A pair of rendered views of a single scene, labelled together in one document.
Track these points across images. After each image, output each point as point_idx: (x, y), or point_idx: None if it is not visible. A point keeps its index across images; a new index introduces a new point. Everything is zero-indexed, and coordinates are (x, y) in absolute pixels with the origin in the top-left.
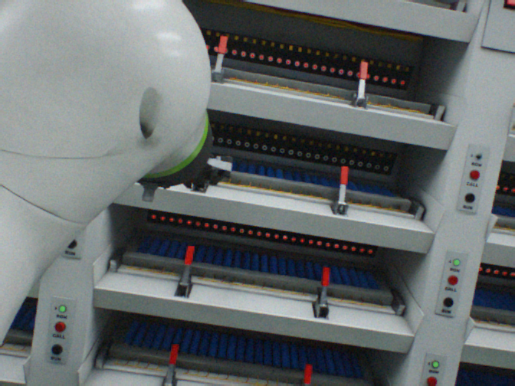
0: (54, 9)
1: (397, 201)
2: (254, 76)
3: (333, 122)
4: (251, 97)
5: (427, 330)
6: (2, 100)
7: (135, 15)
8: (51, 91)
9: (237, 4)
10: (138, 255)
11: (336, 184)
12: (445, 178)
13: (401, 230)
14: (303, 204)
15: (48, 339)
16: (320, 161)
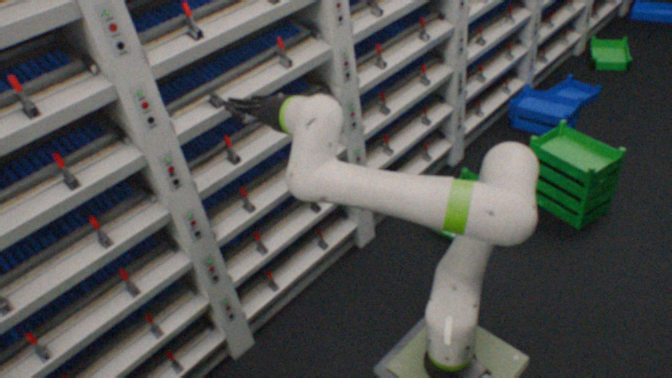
0: (335, 124)
1: (304, 35)
2: (204, 11)
3: (268, 19)
4: (224, 35)
5: (343, 94)
6: (334, 143)
7: (341, 114)
8: (338, 136)
9: None
10: (193, 162)
11: (266, 42)
12: (327, 15)
13: (318, 55)
14: (268, 73)
15: (190, 233)
16: None
